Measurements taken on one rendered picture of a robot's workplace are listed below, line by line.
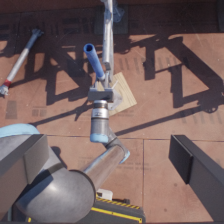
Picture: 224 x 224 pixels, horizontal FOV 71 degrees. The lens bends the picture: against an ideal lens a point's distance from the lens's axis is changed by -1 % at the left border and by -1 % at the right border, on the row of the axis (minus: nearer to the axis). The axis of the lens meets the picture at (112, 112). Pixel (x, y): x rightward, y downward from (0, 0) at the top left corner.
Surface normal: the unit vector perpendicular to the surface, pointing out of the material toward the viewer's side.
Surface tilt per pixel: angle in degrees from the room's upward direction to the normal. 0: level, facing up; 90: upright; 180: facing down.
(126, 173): 0
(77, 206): 58
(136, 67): 0
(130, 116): 0
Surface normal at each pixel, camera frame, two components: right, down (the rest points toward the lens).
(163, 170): -0.11, -0.16
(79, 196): 0.82, -0.24
